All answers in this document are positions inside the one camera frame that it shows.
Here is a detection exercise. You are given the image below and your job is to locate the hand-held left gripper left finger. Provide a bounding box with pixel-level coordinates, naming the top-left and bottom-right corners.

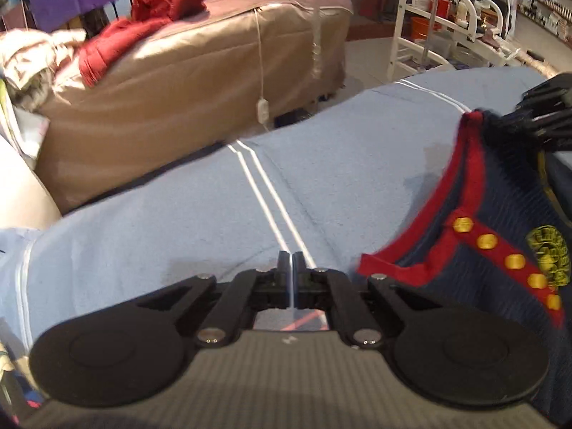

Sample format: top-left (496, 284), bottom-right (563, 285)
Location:
top-left (134, 250), bottom-right (292, 349)

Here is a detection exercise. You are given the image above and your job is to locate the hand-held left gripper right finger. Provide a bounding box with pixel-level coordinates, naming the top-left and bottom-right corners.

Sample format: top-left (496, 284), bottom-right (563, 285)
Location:
top-left (293, 250), bottom-right (442, 349)

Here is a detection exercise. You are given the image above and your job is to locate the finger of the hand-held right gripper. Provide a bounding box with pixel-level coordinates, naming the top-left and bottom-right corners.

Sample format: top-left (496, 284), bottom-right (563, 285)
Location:
top-left (497, 111), bottom-right (572, 153)
top-left (515, 71), bottom-right (572, 119)

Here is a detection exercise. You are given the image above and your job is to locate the navy sweater with red trim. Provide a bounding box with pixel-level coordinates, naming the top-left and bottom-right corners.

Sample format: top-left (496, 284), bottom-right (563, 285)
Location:
top-left (355, 109), bottom-right (572, 427)

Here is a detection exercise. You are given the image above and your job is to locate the store shelving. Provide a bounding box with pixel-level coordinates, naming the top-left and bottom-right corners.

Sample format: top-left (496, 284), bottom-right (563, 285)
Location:
top-left (517, 0), bottom-right (572, 46)

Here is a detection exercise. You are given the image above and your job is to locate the light blue blanket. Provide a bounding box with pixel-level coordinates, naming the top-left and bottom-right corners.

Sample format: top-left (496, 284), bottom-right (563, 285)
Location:
top-left (0, 66), bottom-right (572, 367)

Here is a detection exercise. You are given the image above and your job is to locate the orange bucket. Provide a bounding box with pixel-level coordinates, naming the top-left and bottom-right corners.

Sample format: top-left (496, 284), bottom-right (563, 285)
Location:
top-left (410, 17), bottom-right (441, 39)

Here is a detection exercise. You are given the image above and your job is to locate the white metal rack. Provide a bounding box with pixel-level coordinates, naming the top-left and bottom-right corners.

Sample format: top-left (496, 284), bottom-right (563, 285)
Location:
top-left (386, 0), bottom-right (521, 82)

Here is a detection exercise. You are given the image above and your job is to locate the brown covered bed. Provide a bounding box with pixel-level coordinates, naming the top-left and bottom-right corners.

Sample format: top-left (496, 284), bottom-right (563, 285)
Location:
top-left (36, 0), bottom-right (355, 215)

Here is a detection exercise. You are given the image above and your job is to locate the beige cushion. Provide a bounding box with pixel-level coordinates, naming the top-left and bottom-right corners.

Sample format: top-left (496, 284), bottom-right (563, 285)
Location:
top-left (0, 134), bottom-right (63, 230)

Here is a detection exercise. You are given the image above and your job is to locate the red garment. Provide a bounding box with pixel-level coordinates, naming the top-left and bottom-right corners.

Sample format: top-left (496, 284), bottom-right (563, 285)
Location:
top-left (78, 0), bottom-right (208, 89)

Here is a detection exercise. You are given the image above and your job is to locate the dark patterned cloth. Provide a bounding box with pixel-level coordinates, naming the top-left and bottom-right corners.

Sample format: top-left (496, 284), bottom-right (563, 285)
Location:
top-left (0, 344), bottom-right (46, 421)

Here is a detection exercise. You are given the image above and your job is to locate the beige crumpled blanket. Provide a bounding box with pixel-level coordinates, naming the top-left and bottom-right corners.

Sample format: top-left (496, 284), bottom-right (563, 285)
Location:
top-left (0, 29), bottom-right (88, 113)

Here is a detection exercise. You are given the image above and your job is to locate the white cable with switch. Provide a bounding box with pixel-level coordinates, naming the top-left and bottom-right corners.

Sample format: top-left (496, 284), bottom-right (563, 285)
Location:
top-left (252, 6), bottom-right (271, 133)

